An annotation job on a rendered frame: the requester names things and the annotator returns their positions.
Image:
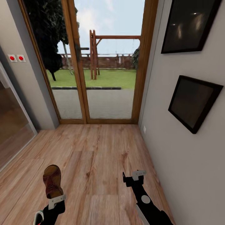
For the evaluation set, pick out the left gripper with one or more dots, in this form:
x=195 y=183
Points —
x=59 y=208

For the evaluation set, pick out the gym shoe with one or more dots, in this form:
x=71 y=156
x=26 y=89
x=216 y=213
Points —
x=38 y=218

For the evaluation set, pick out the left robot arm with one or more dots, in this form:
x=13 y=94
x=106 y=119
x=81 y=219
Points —
x=55 y=207

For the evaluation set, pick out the picture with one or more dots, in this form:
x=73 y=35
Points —
x=188 y=25

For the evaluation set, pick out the sandal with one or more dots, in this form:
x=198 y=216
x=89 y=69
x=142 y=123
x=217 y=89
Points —
x=52 y=180

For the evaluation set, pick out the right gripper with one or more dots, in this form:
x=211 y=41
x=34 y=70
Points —
x=131 y=183

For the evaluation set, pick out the door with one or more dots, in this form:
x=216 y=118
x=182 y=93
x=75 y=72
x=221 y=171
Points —
x=93 y=55

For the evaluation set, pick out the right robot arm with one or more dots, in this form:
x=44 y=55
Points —
x=147 y=211

